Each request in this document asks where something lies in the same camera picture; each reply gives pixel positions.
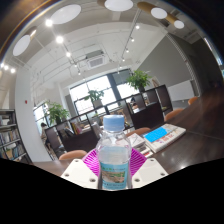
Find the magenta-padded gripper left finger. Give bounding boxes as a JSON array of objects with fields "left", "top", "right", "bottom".
[{"left": 60, "top": 148, "right": 101, "bottom": 190}]

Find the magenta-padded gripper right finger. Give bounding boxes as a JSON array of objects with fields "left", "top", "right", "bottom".
[{"left": 129, "top": 148, "right": 169, "bottom": 190}]

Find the clear water bottle blue cap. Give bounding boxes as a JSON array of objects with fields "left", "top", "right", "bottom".
[{"left": 95, "top": 114, "right": 133, "bottom": 191}]

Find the group of orange chairs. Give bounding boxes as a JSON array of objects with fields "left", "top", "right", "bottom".
[{"left": 58, "top": 96, "right": 199, "bottom": 161}]

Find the magazine with blue patch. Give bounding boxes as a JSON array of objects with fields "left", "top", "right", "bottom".
[{"left": 142, "top": 123, "right": 187, "bottom": 154}]

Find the low black shelf unit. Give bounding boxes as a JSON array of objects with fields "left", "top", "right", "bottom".
[{"left": 44, "top": 84, "right": 174, "bottom": 153}]

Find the bushy potted green plant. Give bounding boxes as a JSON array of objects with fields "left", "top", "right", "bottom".
[{"left": 44, "top": 101, "right": 70, "bottom": 125}]

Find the tall dark bookshelf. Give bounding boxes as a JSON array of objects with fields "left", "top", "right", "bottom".
[{"left": 0, "top": 109, "right": 33, "bottom": 164}]

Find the potted plant in white pot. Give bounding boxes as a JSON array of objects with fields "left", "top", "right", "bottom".
[{"left": 83, "top": 89, "right": 105, "bottom": 108}]

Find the white board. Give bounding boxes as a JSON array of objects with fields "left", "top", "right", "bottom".
[{"left": 167, "top": 79, "right": 195, "bottom": 102}]

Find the large potted green plant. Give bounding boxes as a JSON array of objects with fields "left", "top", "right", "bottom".
[{"left": 125, "top": 69, "right": 153, "bottom": 93}]

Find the ceiling air conditioner unit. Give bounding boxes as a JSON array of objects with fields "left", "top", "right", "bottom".
[{"left": 84, "top": 49, "right": 108, "bottom": 70}]

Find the group of ceiling spotlights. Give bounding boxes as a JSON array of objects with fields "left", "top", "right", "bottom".
[{"left": 0, "top": 19, "right": 141, "bottom": 76}]

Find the group of round ceiling panels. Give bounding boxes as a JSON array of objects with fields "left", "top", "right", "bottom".
[{"left": 12, "top": 0, "right": 185, "bottom": 57}]

